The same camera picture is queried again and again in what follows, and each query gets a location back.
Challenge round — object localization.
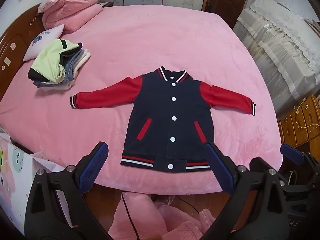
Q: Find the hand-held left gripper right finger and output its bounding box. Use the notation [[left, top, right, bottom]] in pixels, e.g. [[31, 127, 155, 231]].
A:
[[204, 142, 289, 240]]

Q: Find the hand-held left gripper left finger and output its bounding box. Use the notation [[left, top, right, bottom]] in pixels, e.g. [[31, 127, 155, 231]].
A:
[[24, 141, 110, 240]]

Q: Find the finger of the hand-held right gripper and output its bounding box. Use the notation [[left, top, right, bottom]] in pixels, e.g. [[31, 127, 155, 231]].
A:
[[280, 144, 320, 180], [249, 156, 288, 190]]

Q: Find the navy and red varsity jacket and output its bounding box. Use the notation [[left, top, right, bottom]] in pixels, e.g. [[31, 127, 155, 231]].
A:
[[70, 66, 257, 172]]

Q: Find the pile of folded clothes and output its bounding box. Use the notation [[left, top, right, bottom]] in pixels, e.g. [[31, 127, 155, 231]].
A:
[[27, 39, 90, 90]]

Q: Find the wooden drawer cabinet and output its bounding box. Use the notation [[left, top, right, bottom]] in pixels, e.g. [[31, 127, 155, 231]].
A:
[[277, 95, 320, 148]]

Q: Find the person's pink fleece clothing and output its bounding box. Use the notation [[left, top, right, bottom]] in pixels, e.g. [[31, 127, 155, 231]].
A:
[[107, 191, 218, 240]]

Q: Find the printed paper bag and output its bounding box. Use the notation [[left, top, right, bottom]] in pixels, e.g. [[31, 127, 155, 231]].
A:
[[0, 132, 65, 235]]

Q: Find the lace cloth covered furniture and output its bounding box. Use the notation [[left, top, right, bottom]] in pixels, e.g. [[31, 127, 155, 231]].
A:
[[232, 0, 320, 113]]

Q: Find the small white printed pillow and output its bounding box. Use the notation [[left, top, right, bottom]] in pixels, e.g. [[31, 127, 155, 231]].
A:
[[23, 24, 65, 62]]

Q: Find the pink fleece bed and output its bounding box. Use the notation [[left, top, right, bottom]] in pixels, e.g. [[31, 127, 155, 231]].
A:
[[0, 5, 284, 195]]

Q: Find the wooden headboard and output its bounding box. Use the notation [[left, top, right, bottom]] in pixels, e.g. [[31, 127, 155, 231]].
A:
[[0, 5, 48, 98]]

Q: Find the folded pink quilt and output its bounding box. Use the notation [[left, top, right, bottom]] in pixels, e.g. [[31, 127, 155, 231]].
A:
[[42, 0, 103, 34]]

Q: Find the brown wooden door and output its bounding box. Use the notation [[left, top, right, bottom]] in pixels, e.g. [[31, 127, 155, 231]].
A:
[[204, 0, 253, 28]]

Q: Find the pale yellow cable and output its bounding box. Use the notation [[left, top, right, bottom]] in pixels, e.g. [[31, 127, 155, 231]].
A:
[[296, 99, 320, 130]]

